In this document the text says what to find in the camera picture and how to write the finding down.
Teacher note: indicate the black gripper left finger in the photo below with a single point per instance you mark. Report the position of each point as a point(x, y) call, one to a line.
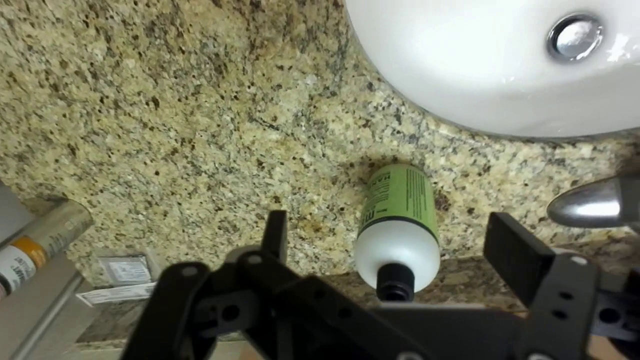
point(181, 301)

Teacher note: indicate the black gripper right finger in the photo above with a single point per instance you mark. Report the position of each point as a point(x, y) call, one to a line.
point(560, 292)

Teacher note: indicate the green bottle with black nozzle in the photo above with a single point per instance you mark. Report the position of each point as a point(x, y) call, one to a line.
point(400, 221)

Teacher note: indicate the silver bottle with orange cap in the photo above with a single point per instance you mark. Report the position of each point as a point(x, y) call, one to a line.
point(46, 241)

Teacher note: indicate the white sink basin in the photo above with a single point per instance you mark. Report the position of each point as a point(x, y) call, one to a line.
point(466, 67)

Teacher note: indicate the metal sink drain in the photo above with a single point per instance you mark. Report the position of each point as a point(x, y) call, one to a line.
point(574, 36)

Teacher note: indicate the white paper packet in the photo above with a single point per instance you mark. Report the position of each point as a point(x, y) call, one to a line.
point(126, 271)

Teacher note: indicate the chrome faucet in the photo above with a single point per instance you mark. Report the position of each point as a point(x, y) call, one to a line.
point(592, 202)

